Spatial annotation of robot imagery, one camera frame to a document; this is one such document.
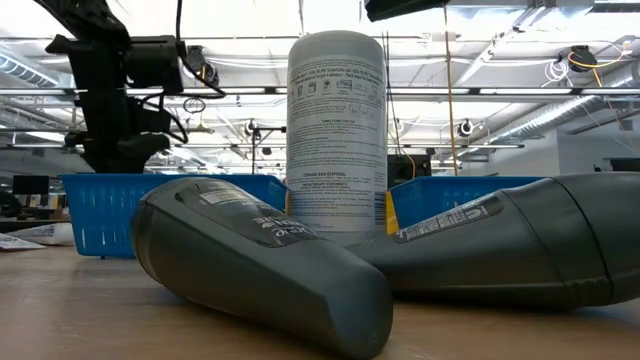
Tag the black metal table frame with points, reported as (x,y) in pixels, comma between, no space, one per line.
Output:
(20,225)

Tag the black computer monitor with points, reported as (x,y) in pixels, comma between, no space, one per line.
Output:
(30,185)

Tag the dark wide monitor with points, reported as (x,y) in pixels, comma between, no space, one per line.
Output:
(622,165)

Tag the blue plastic basket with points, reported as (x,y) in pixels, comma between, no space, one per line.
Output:
(100,215)
(430,205)

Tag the grey body wash bottle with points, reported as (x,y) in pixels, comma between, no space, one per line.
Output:
(250,280)
(525,250)

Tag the silver ventilation duct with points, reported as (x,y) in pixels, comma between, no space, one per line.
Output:
(565,112)
(25,72)

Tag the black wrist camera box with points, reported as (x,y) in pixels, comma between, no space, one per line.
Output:
(152,62)

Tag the white packet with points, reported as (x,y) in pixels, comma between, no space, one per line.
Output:
(47,234)

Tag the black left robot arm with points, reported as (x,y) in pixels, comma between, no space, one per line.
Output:
(85,15)

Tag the small white toothpaste tube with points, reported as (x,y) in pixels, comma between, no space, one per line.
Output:
(17,243)

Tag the black equipment box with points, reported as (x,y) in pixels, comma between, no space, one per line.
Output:
(405,172)

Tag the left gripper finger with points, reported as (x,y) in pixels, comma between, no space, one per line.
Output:
(125,157)

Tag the white wipes canister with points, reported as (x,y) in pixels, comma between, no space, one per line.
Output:
(335,125)

